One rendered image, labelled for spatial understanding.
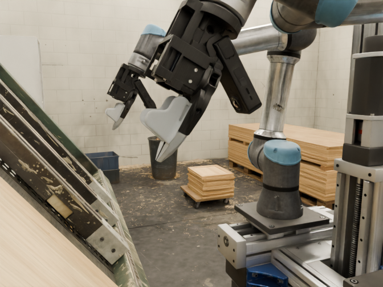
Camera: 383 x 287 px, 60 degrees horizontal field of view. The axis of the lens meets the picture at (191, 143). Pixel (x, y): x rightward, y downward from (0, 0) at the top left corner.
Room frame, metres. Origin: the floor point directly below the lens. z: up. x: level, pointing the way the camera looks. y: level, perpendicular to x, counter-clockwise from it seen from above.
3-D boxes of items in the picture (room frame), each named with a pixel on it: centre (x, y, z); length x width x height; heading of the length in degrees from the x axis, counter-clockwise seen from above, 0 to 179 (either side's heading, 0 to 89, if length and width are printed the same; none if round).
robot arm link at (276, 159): (1.06, -0.29, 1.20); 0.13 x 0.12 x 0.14; 7
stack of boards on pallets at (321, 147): (4.98, -1.58, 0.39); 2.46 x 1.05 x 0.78; 21
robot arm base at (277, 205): (1.06, -0.29, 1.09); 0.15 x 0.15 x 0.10
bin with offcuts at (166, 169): (5.26, 0.45, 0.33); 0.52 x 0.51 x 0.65; 21
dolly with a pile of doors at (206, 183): (4.12, -0.19, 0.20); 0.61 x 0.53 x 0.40; 21
